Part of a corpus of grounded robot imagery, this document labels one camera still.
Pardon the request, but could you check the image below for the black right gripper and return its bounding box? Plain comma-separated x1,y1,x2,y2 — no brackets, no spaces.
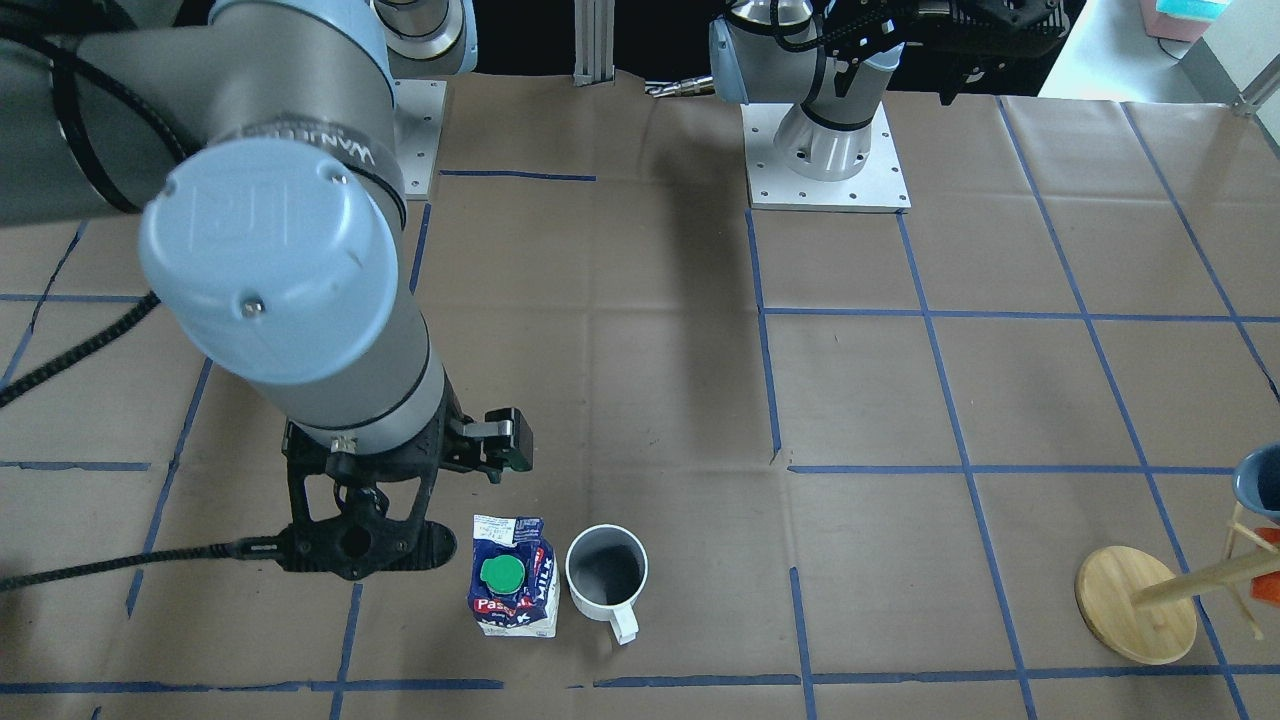
276,386,535,582

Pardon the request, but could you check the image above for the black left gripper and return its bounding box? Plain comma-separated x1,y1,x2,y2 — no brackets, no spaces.
820,1,1073,106

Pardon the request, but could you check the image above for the blue white milk carton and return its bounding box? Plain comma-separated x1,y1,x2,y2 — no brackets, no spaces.
467,514,561,639

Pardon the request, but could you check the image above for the white mug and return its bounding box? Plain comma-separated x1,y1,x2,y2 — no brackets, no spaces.
564,524,650,646

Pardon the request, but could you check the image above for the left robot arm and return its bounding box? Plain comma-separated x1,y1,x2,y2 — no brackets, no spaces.
708,1,1070,182

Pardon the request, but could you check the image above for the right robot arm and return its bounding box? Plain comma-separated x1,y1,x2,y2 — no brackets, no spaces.
3,1,532,591

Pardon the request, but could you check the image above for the wooden mug tree stand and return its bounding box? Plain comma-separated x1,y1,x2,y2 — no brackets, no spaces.
1074,503,1277,666

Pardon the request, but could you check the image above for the orange mug on stand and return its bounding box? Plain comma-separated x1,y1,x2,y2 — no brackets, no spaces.
1251,527,1280,607

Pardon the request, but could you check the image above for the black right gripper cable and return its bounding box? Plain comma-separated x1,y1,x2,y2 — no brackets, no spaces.
0,290,291,593

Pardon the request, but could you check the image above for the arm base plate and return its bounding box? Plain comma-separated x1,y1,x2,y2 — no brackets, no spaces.
742,104,911,213
394,79,448,201

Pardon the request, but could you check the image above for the aluminium frame post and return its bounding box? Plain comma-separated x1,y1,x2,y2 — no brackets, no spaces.
572,0,616,87

